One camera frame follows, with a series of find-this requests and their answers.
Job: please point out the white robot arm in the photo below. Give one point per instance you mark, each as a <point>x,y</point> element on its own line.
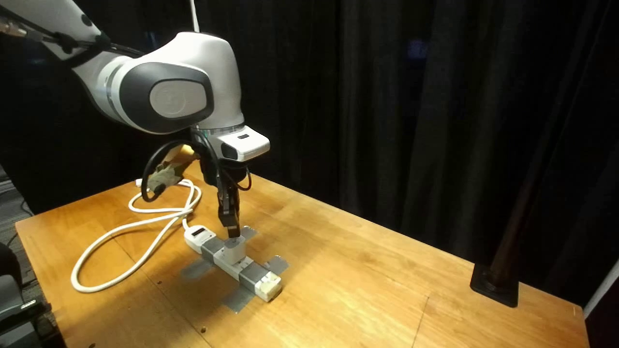
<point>189,84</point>

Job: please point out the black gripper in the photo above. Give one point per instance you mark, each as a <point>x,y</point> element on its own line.
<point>216,171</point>

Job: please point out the grey tape strip near switch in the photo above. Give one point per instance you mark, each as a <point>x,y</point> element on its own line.
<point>212,251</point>

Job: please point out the white power strip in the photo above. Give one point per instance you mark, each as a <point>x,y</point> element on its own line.
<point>230,258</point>

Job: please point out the grey tape strip far end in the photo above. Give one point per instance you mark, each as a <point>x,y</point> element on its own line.
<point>255,282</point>

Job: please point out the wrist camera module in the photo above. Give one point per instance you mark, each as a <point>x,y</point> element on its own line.
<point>164,170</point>

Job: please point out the black curtain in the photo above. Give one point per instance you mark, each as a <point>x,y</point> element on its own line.
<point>485,129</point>

